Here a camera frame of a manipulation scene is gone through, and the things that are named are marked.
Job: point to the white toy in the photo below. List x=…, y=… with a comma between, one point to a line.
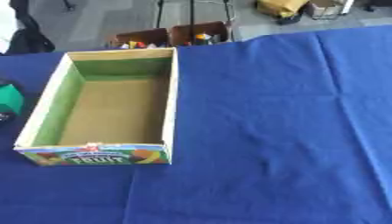
x=151, y=45

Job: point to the yellow bag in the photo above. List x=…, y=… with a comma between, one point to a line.
x=280, y=6

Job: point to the orange and yellow toy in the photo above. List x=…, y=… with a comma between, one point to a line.
x=202, y=38

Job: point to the small cardboard box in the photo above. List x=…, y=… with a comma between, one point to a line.
x=324, y=8

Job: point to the tan cardboard box green inside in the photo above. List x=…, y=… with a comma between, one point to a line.
x=115, y=113

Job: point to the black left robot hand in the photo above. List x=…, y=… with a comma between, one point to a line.
x=4, y=117

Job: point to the brown bin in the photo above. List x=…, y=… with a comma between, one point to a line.
x=189, y=30
x=145, y=35

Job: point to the green block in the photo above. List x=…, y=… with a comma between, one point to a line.
x=10, y=99

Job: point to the red toy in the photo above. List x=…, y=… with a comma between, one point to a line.
x=141, y=45

